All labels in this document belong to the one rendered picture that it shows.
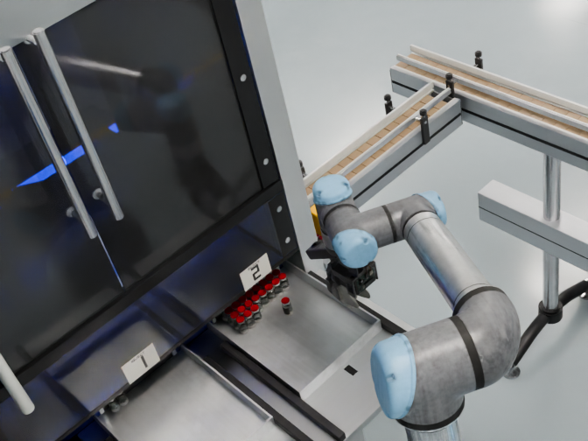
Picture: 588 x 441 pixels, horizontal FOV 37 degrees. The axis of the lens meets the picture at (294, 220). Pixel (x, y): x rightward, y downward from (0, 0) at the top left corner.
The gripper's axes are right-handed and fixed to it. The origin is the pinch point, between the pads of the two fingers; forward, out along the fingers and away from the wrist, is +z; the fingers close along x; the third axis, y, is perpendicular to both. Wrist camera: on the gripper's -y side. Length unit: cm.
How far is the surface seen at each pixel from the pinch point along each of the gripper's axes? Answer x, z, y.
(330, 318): 0.5, 13.0, -9.3
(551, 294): 86, 79, -7
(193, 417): -39.0, 13.0, -13.2
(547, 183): 86, 31, -8
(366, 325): 4.0, 13.0, -0.8
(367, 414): -13.7, 13.2, 16.0
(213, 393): -31.8, 13.0, -14.8
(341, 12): 209, 101, -229
